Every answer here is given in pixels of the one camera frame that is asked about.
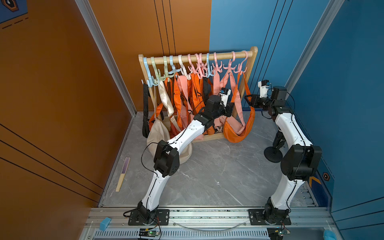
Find pink bag middle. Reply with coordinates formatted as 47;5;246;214
177;73;205;130

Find pink hook rightmost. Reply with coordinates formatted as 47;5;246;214
235;51;249;75

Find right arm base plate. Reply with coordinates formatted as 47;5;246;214
248;209;292;226

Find light blue hook leftmost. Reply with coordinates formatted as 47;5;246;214
143;57;159;88

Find black strap bag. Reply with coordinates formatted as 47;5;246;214
142;84;150;138

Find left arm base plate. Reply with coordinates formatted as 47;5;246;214
128;209;170;226

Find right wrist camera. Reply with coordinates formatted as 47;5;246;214
258;80;270;98

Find beige crescent bag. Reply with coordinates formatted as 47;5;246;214
147;81;185;156

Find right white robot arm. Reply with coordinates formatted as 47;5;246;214
245;86;322;220

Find pink hook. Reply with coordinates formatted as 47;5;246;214
235;51;249;75
223;51;236;73

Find wooden clothes rack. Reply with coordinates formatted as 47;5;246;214
139;47;258;141

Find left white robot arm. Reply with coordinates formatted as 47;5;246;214
137;94;235;224

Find circuit board right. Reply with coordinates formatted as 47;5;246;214
267;228;291;240

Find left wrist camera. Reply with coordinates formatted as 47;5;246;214
219;88;231;107

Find orange crescent bag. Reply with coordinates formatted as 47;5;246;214
223;73;256;143

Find blue sponge block left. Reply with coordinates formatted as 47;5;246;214
99;217;112;232

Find green circuit board left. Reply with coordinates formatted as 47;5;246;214
138;229;161;240

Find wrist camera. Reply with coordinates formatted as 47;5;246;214
219;88;231;107
258;80;270;98

